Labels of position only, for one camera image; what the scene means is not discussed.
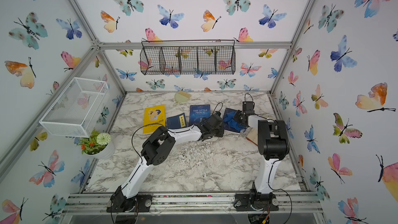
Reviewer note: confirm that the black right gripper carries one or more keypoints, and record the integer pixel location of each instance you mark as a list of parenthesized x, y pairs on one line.
[(236, 115)]

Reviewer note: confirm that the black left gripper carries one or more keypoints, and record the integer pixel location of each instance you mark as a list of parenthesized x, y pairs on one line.
[(222, 131)]

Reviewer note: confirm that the dark blue horse-cover book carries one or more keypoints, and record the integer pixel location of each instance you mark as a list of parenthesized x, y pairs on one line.
[(230, 113)]

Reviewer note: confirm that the blue Little Prince book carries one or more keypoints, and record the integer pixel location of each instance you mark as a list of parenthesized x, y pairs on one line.
[(198, 113)]

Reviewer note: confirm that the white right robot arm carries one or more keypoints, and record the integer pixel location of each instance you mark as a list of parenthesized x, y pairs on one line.
[(273, 146)]

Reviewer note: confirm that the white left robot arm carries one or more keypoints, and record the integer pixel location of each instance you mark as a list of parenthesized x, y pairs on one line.
[(155, 150)]

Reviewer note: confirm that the dark blue Chinese book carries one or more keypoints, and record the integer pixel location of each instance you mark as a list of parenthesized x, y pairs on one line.
[(176, 122)]

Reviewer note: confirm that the yellow illustrated book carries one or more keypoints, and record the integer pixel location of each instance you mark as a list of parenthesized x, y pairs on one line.
[(153, 118)]

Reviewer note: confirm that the green scrub brush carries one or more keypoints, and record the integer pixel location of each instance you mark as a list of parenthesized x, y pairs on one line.
[(181, 97)]

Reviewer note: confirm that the potted flower plant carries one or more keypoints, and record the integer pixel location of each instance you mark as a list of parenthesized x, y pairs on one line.
[(98, 145)]

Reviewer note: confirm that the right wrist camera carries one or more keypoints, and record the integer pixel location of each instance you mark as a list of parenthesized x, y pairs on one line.
[(248, 107)]

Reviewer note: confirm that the black wire wall basket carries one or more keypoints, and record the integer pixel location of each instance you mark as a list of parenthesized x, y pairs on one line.
[(188, 57)]

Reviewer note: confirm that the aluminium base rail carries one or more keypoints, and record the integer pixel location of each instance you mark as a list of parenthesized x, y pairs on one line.
[(193, 203)]

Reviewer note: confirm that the white mesh wall basket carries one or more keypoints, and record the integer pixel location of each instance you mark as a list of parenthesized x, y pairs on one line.
[(77, 109)]

